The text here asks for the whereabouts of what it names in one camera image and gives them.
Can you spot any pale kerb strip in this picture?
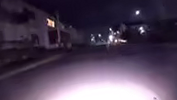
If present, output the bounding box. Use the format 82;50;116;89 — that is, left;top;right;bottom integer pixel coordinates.
0;53;69;84

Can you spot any pale building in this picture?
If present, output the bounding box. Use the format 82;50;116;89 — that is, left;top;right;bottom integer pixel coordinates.
0;0;87;63

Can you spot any street lamp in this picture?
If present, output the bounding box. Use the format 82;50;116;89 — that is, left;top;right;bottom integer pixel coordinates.
133;9;142;17

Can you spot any dark roadside wall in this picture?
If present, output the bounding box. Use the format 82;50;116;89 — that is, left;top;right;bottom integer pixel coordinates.
119;14;177;54

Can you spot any dark asphalt road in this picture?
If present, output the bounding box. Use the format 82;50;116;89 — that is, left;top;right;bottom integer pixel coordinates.
0;32;177;100

